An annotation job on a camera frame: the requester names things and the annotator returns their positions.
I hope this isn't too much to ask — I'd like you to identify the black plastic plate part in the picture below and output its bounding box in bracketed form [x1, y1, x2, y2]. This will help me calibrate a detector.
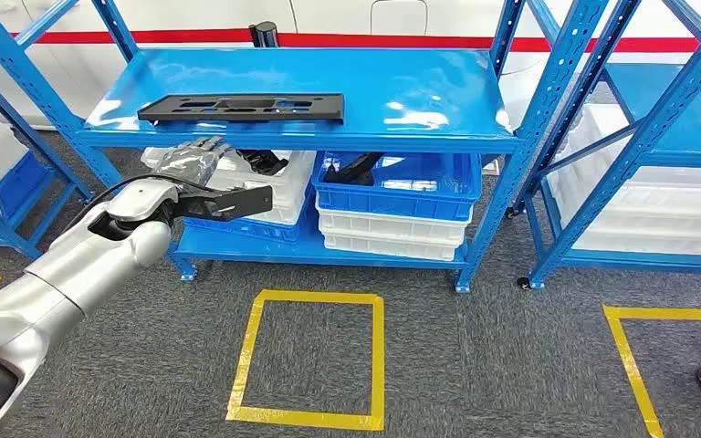
[137, 92, 346, 126]

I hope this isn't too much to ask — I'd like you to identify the blue metal shelf rack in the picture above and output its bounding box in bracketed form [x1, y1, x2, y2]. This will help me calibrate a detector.
[0, 57, 95, 262]
[517, 0, 701, 291]
[0, 0, 609, 296]

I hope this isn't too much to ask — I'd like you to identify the white plastic crate stack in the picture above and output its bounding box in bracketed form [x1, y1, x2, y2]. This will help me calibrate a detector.
[547, 103, 701, 256]

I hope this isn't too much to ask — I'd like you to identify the blue plastic crate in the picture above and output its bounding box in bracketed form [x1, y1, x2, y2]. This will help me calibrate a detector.
[312, 151, 483, 223]

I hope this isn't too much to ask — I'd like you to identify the red barrier belt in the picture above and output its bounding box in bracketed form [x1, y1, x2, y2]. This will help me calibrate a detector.
[0, 28, 701, 55]

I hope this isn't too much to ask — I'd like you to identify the white car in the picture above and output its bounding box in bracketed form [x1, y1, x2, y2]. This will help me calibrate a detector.
[0, 0, 701, 131]

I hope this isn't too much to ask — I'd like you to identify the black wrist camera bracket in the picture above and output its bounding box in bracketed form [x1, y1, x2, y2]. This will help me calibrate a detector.
[172, 184, 274, 224]

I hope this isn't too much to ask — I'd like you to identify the black stanchion post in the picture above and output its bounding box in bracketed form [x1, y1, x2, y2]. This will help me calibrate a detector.
[248, 21, 279, 49]

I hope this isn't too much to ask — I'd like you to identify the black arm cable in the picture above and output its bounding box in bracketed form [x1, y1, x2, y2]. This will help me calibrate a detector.
[59, 173, 219, 243]

